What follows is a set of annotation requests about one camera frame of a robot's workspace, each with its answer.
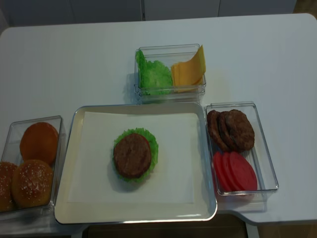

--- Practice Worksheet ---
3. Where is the middle brown patty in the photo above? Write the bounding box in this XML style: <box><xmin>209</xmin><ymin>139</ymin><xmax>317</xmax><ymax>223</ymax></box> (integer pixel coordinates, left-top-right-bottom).
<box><xmin>218</xmin><ymin>111</ymin><xmax>240</xmax><ymax>152</ymax></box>

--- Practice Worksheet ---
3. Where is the sesame bun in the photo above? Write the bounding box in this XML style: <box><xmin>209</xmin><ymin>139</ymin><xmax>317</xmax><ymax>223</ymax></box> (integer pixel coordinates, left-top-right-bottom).
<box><xmin>0</xmin><ymin>162</ymin><xmax>17</xmax><ymax>212</ymax></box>
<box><xmin>11</xmin><ymin>160</ymin><xmax>53</xmax><ymax>208</ymax></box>

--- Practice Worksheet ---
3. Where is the white paper liner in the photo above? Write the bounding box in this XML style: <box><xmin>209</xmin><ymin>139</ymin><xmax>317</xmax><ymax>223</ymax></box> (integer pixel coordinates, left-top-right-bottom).
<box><xmin>68</xmin><ymin>112</ymin><xmax>201</xmax><ymax>203</ymax></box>

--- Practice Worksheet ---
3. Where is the brown burger patty on tray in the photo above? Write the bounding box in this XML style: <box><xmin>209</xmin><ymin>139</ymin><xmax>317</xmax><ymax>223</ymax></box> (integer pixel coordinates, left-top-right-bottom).
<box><xmin>113</xmin><ymin>133</ymin><xmax>152</xmax><ymax>179</ymax></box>

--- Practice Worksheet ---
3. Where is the red tomato slice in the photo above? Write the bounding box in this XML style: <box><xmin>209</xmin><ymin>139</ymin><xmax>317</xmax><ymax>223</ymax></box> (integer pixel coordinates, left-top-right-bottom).
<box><xmin>228</xmin><ymin>152</ymin><xmax>258</xmax><ymax>191</ymax></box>
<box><xmin>213</xmin><ymin>151</ymin><xmax>232</xmax><ymax>192</ymax></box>
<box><xmin>221</xmin><ymin>152</ymin><xmax>241</xmax><ymax>191</ymax></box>

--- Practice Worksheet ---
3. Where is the sesame bun top centre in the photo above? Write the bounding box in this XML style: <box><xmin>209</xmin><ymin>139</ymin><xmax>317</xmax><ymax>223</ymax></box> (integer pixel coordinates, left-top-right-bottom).
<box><xmin>11</xmin><ymin>160</ymin><xmax>53</xmax><ymax>208</ymax></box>

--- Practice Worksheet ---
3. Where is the clear box with patties tomatoes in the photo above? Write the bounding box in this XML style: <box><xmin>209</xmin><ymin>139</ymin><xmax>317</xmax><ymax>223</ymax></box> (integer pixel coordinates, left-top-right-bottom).
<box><xmin>204</xmin><ymin>102</ymin><xmax>279</xmax><ymax>213</ymax></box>

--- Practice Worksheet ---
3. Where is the left brown patty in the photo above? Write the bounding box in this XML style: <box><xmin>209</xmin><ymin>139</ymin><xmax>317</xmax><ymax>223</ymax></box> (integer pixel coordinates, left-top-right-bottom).
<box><xmin>207</xmin><ymin>110</ymin><xmax>231</xmax><ymax>152</ymax></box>

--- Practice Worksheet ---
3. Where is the green lettuce leaf on tray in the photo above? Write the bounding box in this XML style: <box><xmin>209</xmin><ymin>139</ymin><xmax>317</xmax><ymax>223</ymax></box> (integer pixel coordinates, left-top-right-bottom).
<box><xmin>112</xmin><ymin>128</ymin><xmax>159</xmax><ymax>182</ymax></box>

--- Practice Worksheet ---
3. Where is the right brown patty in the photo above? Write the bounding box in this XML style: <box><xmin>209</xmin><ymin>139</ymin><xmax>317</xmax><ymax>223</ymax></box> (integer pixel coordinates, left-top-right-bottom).
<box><xmin>225</xmin><ymin>109</ymin><xmax>255</xmax><ymax>151</ymax></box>

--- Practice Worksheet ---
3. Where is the yellow cheese slice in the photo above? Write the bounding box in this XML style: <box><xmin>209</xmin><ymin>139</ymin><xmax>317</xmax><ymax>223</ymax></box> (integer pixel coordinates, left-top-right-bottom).
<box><xmin>187</xmin><ymin>45</ymin><xmax>206</xmax><ymax>76</ymax></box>

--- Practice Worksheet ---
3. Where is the clear box with lettuce cheese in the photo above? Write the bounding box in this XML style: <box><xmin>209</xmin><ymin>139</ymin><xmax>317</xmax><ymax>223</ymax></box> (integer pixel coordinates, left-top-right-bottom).
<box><xmin>134</xmin><ymin>44</ymin><xmax>206</xmax><ymax>104</ymax></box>

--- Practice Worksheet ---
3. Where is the silver metal tray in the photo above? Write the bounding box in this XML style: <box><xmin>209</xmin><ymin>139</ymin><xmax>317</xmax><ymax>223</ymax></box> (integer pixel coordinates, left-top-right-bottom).
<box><xmin>54</xmin><ymin>102</ymin><xmax>217</xmax><ymax>224</ymax></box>

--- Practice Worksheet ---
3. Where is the orange cheese slice stack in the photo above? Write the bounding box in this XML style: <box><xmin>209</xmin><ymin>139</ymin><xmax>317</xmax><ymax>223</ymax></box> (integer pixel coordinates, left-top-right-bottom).
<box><xmin>171</xmin><ymin>60</ymin><xmax>206</xmax><ymax>87</ymax></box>

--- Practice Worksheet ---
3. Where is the green lettuce in box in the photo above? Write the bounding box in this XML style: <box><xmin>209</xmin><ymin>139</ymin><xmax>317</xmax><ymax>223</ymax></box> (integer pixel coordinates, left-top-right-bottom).
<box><xmin>136</xmin><ymin>50</ymin><xmax>173</xmax><ymax>96</ymax></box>

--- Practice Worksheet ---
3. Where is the sesame bun top left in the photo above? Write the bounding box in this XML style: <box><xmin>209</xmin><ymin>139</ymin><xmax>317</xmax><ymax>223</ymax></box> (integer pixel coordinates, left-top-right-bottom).
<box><xmin>0</xmin><ymin>162</ymin><xmax>17</xmax><ymax>212</ymax></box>

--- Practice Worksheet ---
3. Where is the middle red tomato slice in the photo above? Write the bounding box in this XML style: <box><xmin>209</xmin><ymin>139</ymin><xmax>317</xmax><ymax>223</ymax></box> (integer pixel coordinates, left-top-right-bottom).
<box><xmin>221</xmin><ymin>152</ymin><xmax>241</xmax><ymax>191</ymax></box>

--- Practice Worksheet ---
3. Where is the right red tomato slice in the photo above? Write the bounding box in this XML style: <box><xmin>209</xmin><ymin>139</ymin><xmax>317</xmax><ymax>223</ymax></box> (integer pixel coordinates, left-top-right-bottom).
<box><xmin>228</xmin><ymin>152</ymin><xmax>258</xmax><ymax>191</ymax></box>

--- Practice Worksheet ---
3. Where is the left red tomato slice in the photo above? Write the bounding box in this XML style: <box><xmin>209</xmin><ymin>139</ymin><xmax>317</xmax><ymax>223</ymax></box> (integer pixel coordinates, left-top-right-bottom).
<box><xmin>213</xmin><ymin>151</ymin><xmax>232</xmax><ymax>192</ymax></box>

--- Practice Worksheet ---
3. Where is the clear box with buns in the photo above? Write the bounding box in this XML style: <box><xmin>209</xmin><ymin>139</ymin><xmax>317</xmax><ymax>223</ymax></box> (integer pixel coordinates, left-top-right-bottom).
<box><xmin>0</xmin><ymin>116</ymin><xmax>66</xmax><ymax>221</ymax></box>

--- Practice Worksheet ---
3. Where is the plain orange bun bottom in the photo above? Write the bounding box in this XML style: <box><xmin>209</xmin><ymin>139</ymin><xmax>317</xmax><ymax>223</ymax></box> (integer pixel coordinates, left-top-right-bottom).
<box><xmin>19</xmin><ymin>122</ymin><xmax>58</xmax><ymax>166</ymax></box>

